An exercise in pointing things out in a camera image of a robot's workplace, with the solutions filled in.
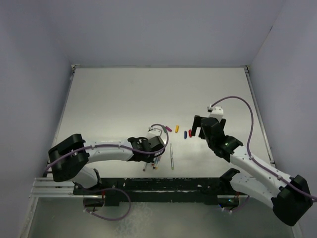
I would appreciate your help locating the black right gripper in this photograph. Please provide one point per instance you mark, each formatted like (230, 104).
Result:
(197, 124)

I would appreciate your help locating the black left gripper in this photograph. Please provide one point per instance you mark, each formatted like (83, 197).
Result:
(150, 159)

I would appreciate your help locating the red pen cap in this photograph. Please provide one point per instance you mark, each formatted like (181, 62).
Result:
(190, 133)

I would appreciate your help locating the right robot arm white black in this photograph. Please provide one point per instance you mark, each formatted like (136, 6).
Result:
(289, 197)

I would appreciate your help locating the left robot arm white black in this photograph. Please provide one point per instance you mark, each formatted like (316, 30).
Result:
(69, 159)

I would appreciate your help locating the yellow marker pen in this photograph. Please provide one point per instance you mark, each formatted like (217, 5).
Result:
(158, 162)

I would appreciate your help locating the blue marker pen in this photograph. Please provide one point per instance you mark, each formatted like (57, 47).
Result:
(155, 162)

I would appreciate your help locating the green marker pen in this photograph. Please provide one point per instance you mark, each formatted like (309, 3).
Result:
(171, 157)

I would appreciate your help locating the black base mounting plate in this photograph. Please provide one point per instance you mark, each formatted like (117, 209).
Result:
(209, 191)

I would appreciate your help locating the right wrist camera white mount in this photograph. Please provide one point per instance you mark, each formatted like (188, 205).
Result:
(215, 112)

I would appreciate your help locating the aluminium rail right table edge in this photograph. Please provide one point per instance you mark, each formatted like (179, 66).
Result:
(267, 145)

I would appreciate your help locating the aluminium rail front edge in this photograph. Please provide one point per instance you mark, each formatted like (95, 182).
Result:
(48, 188)

